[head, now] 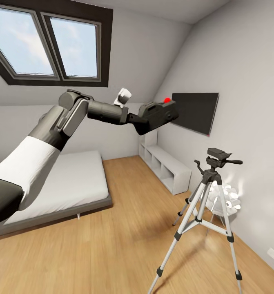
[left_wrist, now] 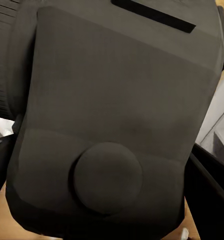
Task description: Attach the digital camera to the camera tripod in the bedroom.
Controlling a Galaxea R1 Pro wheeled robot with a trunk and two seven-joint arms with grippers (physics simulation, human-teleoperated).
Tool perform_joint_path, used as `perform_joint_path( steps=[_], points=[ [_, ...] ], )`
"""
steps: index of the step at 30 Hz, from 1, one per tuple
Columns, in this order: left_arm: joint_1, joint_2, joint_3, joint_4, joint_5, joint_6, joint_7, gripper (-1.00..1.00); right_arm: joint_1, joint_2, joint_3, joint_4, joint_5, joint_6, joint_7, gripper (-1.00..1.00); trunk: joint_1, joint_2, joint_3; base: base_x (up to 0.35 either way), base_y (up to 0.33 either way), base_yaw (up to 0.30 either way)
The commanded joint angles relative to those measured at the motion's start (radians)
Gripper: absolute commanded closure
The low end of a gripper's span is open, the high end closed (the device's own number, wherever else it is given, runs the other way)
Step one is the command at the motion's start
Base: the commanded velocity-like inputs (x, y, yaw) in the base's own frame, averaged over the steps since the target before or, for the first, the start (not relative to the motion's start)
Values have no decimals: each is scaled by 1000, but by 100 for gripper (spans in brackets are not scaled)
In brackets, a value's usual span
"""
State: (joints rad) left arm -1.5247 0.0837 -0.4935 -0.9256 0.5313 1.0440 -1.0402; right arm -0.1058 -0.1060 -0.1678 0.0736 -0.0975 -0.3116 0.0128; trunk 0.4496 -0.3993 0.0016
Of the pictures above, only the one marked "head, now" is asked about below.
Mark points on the wall mounted tv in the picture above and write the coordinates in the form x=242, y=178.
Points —
x=196, y=110

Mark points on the camera tripod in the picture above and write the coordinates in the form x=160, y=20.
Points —
x=201, y=192

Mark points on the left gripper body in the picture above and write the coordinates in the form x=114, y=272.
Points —
x=113, y=114

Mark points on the fixed window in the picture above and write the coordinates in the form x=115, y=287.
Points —
x=55, y=43

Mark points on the bookcase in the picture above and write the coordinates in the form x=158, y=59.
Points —
x=172, y=173

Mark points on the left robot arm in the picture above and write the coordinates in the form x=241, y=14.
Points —
x=24, y=172

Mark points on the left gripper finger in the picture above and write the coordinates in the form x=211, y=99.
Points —
x=132, y=118

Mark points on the digital camera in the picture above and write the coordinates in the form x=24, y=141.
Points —
x=157, y=115

